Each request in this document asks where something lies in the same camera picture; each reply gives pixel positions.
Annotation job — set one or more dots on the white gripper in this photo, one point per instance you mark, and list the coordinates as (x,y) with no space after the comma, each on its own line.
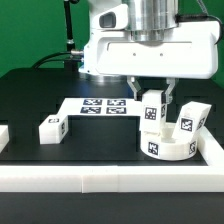
(184,50)

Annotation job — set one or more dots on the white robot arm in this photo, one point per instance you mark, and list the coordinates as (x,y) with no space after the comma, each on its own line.
(150,14)

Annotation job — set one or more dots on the white marker sheet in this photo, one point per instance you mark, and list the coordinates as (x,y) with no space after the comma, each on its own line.
(100,107)

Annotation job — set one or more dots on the white frame wall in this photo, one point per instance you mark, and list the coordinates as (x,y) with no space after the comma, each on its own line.
(89,179)

